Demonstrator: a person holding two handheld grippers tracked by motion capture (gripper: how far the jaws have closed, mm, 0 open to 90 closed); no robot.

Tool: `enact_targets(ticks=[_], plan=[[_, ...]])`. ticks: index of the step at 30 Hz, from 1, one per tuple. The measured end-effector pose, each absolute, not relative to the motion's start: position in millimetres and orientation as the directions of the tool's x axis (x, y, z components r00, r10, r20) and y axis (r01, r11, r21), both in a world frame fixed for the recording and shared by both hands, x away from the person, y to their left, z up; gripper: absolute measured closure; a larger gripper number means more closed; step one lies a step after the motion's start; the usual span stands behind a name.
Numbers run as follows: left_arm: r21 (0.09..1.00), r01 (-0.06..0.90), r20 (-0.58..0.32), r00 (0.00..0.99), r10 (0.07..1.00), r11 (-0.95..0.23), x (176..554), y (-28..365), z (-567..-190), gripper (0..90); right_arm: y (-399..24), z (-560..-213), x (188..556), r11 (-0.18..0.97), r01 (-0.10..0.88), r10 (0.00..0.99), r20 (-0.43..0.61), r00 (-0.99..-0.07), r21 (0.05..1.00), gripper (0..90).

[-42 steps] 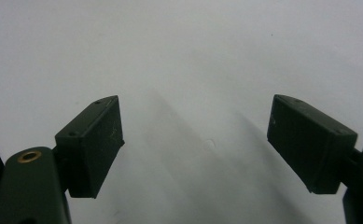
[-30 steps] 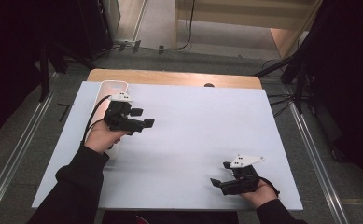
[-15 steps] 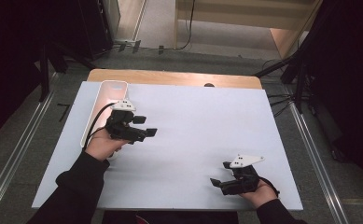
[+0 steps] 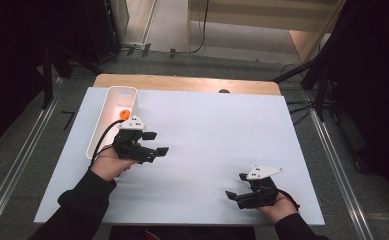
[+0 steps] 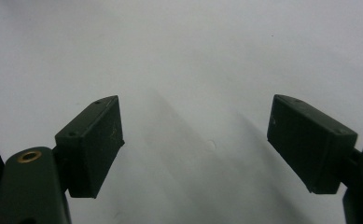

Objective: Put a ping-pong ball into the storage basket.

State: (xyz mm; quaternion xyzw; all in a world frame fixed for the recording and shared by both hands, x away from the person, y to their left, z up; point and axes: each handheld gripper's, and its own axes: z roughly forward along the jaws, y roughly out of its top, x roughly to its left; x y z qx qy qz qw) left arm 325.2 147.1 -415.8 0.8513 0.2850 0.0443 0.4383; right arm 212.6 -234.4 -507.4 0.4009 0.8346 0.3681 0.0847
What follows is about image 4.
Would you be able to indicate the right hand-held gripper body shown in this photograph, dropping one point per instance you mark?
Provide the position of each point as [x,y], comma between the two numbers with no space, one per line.
[260,193]

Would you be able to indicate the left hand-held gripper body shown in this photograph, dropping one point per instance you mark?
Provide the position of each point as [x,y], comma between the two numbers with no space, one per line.
[130,143]

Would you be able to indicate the orange ball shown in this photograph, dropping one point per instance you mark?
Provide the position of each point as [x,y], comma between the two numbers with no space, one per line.
[124,114]

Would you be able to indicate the white plastic bin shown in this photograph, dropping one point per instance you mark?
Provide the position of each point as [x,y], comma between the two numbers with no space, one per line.
[117,96]

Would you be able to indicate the person's right hand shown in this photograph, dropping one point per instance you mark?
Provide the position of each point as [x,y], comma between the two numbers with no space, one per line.
[280,210]

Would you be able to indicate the person's left hand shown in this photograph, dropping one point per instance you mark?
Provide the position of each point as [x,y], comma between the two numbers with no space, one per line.
[110,163]

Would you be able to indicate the person's dark clothing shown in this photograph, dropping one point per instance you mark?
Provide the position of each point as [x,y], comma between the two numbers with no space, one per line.
[188,233]

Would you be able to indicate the black metal stand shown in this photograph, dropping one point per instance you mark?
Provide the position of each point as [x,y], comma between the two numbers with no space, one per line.
[47,76]
[322,66]

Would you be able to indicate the black cabinet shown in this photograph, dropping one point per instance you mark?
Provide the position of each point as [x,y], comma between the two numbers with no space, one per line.
[102,30]

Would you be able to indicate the light wooden panel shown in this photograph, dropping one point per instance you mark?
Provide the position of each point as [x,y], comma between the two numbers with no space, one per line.
[303,45]

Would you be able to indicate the metal floor rail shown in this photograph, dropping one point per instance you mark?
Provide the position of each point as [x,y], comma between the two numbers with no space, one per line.
[15,166]
[342,176]

